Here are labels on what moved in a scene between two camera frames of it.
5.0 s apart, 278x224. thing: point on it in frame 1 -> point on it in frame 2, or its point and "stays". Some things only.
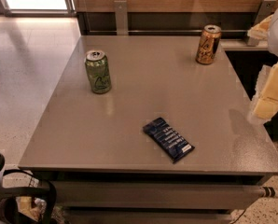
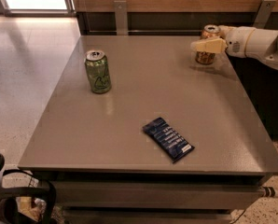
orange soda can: (208, 44) stays
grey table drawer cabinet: (145, 198) stays
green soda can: (98, 71) stays
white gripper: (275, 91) -> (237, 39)
